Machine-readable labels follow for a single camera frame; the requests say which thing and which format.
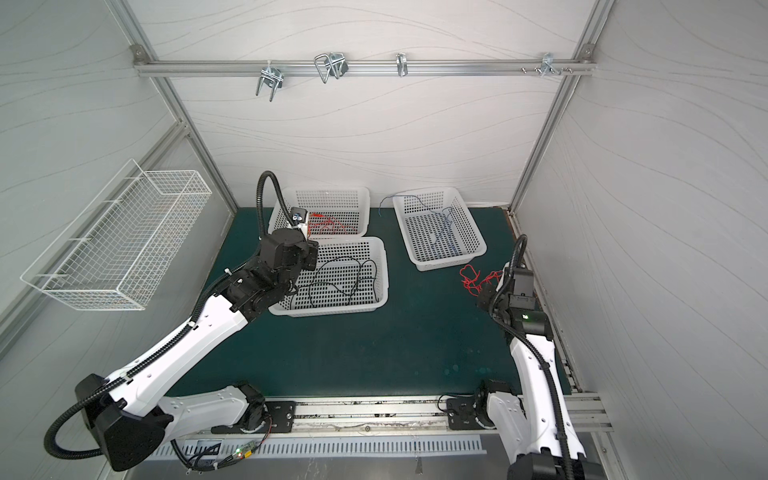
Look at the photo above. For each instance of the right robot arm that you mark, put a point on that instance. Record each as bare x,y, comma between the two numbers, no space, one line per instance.
552,452

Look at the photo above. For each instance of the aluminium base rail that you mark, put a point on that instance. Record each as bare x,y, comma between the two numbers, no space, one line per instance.
360,414

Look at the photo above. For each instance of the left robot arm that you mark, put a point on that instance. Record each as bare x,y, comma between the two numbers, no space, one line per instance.
128,414

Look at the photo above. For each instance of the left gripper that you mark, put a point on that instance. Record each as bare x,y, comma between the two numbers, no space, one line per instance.
310,256

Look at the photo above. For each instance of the metal u-bolt clamp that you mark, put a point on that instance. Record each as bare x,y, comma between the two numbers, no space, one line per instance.
331,65

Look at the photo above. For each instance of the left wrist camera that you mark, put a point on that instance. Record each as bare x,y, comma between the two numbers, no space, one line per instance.
300,220

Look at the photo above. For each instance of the metal hook clamp right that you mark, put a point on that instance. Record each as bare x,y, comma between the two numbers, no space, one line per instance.
547,68

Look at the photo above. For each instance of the white wire wall basket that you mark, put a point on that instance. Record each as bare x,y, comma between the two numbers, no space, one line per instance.
114,254

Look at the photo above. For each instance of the back right white basket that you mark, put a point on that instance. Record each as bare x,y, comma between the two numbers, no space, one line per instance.
438,228

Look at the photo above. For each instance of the metal hook clamp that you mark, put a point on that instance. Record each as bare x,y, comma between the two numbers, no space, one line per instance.
547,68
271,79

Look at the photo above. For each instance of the white slotted cable duct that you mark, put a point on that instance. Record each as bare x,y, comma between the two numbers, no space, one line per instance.
286,447

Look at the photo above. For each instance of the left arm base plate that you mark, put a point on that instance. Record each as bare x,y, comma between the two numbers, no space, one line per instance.
276,416

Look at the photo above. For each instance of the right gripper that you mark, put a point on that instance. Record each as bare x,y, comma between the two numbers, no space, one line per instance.
491,290

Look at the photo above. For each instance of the front white perforated basket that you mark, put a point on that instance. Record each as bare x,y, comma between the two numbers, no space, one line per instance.
351,277

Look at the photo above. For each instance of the small metal bracket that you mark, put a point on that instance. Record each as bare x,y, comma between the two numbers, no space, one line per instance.
401,65

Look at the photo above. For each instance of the aluminium cross rail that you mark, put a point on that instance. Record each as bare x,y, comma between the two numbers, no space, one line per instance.
357,68

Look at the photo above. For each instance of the back left white basket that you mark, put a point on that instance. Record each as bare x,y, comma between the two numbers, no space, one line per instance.
341,212

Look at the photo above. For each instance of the metal hook clamp left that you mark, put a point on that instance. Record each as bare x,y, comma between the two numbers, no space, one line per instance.
271,79

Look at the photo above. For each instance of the green table mat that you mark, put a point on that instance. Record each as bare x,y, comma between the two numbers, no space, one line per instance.
430,338

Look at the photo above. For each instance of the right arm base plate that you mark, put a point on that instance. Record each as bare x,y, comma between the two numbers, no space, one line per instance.
462,415

